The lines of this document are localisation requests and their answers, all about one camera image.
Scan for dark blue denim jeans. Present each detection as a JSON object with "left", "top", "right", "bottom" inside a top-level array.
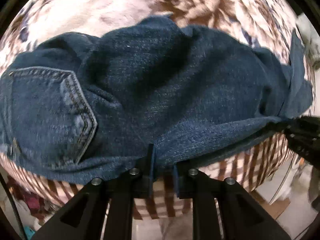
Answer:
[{"left": 1, "top": 17, "right": 313, "bottom": 184}]

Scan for light green crumpled garment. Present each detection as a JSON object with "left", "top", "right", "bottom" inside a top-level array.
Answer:
[{"left": 296, "top": 13, "right": 320, "bottom": 70}]

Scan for floral bed blanket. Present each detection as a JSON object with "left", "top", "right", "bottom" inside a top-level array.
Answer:
[{"left": 1, "top": 0, "right": 301, "bottom": 219}]

